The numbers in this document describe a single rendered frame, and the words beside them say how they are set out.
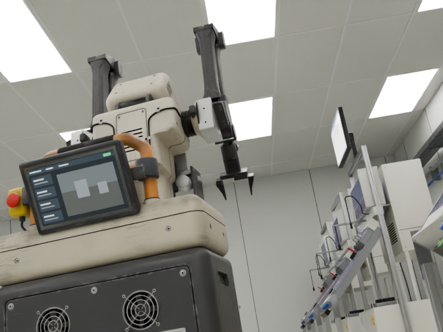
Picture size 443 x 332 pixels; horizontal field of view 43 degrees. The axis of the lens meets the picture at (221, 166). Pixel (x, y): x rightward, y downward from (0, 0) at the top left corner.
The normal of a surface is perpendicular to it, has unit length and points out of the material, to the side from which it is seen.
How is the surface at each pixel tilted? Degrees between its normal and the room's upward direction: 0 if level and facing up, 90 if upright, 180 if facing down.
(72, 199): 115
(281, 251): 90
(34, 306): 90
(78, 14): 180
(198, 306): 90
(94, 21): 180
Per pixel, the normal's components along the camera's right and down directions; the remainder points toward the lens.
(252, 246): -0.07, -0.30
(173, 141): 0.11, 0.89
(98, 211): -0.16, 0.15
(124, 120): -0.27, -0.40
